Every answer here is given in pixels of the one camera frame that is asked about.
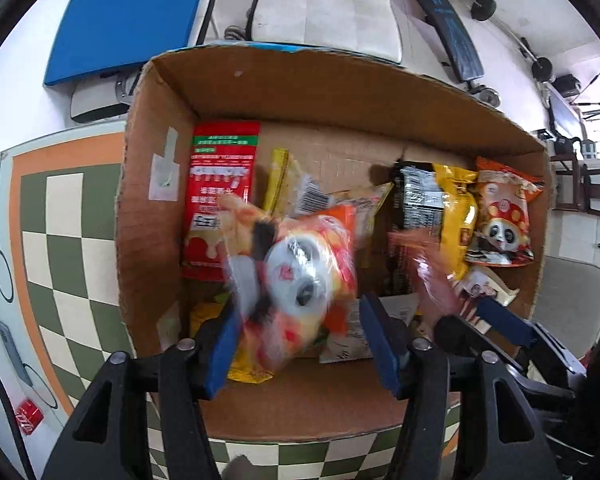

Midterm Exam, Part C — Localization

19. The white chocolate stick packet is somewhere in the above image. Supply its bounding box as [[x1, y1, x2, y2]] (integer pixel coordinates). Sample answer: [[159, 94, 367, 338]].
[[454, 266, 519, 307]]

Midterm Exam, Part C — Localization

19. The grey barcode snack packet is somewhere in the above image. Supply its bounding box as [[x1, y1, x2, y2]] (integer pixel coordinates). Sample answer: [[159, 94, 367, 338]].
[[318, 292, 422, 365]]

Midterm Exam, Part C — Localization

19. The brown snack packet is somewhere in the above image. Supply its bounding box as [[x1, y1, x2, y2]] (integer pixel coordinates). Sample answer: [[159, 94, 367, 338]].
[[389, 229, 460, 327]]

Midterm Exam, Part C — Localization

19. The orange panda snack bag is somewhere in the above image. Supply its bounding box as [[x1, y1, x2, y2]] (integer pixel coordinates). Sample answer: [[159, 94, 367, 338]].
[[465, 157, 544, 268]]

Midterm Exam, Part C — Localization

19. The large yellow black snack bag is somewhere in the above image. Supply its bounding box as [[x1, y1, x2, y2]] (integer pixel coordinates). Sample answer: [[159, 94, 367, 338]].
[[390, 159, 478, 283]]

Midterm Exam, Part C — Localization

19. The red green snack packet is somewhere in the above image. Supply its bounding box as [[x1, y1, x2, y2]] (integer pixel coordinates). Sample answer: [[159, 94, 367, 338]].
[[181, 120, 261, 282]]

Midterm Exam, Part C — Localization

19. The grey office chair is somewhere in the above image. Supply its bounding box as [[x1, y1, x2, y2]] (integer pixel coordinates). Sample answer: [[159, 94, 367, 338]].
[[532, 256, 600, 359]]

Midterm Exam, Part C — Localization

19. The dark wooden chair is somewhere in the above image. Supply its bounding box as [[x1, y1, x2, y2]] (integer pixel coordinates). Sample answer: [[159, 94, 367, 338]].
[[550, 155, 600, 218]]

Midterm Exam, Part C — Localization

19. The open cardboard milk box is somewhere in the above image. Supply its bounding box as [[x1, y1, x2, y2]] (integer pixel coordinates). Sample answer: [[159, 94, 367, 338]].
[[114, 46, 550, 442]]

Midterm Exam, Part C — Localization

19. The red soda can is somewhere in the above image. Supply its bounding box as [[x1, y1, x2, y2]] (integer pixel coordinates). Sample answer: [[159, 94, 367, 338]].
[[15, 398, 44, 436]]

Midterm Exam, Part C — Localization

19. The blue smartphone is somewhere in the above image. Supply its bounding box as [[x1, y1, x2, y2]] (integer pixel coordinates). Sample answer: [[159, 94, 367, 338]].
[[0, 320, 33, 387]]

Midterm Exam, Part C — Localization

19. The long barbell on floor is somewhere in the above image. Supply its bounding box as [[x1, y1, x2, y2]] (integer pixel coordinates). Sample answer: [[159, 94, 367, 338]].
[[469, 0, 554, 84]]

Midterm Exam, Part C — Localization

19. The white padded chair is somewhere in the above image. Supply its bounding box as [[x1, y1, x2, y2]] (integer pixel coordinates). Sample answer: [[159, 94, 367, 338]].
[[247, 0, 402, 63]]

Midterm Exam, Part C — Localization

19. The white chair with blue cushion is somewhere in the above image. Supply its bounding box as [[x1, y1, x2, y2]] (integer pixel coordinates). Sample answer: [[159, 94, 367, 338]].
[[70, 0, 218, 124]]

